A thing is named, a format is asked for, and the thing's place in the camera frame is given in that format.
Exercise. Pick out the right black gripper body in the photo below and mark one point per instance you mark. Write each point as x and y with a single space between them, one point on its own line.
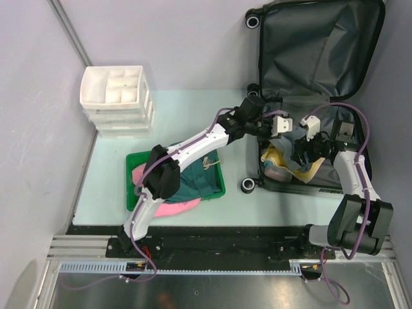
315 149

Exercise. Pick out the yellow cloth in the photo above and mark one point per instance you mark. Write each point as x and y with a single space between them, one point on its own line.
274 160

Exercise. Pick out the white stacked drawer organizer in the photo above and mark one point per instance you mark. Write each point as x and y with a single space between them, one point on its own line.
118 101

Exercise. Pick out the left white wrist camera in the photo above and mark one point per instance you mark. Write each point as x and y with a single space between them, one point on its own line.
281 124

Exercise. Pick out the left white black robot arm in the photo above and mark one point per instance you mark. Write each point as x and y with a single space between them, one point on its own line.
161 176

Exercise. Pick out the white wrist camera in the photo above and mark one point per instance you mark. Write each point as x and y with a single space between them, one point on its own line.
281 124
312 125

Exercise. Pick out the teal green garment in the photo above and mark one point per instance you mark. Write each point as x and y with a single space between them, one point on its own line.
201 179

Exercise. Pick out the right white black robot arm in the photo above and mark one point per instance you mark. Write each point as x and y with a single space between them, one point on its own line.
362 219

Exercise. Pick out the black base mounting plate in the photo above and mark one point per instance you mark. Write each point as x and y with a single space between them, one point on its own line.
272 233

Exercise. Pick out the grey slotted cable duct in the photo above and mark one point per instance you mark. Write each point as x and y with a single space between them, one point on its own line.
287 268

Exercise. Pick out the space astronaut hardshell suitcase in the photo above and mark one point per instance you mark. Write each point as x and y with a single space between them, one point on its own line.
313 55

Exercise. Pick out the pink plastic pouch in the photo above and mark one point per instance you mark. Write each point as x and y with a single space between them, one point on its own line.
277 174

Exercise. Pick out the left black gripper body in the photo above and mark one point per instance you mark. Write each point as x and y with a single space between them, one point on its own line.
262 128

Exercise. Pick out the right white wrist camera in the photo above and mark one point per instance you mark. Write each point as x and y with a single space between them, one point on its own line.
312 125

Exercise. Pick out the grey blue garment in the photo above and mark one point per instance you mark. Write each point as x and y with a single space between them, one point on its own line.
285 144

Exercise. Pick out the pink cloth garment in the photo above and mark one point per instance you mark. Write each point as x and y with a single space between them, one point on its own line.
166 209

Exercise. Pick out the aluminium frame rail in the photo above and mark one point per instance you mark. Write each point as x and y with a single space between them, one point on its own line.
66 247

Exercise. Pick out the green plastic tray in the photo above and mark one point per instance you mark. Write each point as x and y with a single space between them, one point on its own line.
132 161

